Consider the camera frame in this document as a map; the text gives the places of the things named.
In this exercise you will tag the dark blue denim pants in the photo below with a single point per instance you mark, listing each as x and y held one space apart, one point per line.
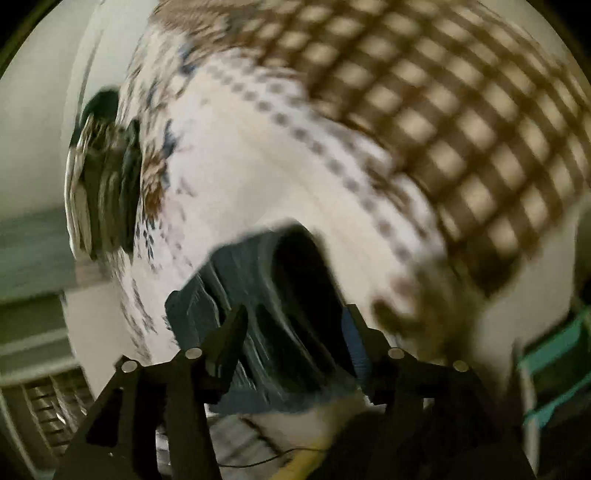
294 356

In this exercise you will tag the white floral bed blanket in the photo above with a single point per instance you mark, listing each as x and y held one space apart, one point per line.
426 145

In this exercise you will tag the teal plastic crate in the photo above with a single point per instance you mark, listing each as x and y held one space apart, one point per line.
554 384

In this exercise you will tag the white shelf rack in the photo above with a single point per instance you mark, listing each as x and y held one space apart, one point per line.
44 394

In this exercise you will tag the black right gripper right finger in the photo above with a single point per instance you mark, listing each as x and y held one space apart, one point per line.
440 422

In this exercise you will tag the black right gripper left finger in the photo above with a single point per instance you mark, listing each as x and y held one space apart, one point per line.
117 439

